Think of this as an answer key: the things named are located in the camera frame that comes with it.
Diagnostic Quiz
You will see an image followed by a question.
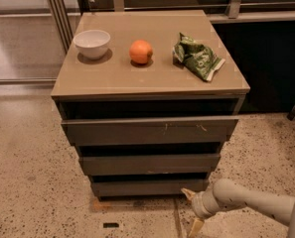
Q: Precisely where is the grey top drawer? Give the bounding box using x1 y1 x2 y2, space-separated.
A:
62 116 238 146

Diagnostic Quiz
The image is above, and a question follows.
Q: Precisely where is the grey drawer cabinet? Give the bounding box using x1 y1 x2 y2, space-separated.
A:
50 10 251 202

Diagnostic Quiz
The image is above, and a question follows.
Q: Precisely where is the orange fruit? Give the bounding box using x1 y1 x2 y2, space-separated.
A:
129 40 153 64

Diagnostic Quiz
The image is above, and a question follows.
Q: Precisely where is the white ceramic bowl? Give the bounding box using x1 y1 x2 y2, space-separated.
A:
74 30 110 60

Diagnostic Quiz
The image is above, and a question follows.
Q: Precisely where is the grey drawer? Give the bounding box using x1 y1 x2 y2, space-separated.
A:
62 116 238 146
91 179 209 197
79 154 221 176

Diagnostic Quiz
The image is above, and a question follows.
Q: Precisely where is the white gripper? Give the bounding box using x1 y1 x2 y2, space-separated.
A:
181 188 217 238

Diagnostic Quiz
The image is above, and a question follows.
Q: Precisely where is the metal shelf frame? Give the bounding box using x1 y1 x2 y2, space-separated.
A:
42 0 295 55

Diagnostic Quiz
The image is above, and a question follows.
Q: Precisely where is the grey middle drawer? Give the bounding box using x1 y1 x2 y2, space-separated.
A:
79 154 221 176

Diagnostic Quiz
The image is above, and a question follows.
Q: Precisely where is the grey bottom drawer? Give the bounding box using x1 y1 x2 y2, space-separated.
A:
91 179 209 197

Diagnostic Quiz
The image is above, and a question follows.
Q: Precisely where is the green crumpled chip bag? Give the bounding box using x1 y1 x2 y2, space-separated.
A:
173 33 225 82

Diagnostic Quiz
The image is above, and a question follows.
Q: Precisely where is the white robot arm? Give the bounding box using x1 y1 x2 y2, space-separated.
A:
182 178 295 238

